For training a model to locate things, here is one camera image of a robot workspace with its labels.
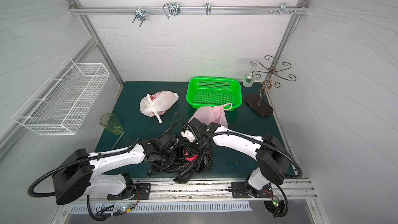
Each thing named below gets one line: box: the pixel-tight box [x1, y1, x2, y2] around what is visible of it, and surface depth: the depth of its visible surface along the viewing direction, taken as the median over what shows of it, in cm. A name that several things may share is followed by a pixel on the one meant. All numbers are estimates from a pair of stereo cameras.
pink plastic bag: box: [187, 102, 233, 128], surface depth 92 cm
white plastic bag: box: [139, 90, 179, 124], surface depth 97 cm
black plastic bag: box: [154, 149, 212, 184], surface depth 76 cm
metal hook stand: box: [245, 54, 297, 118], surface depth 103 cm
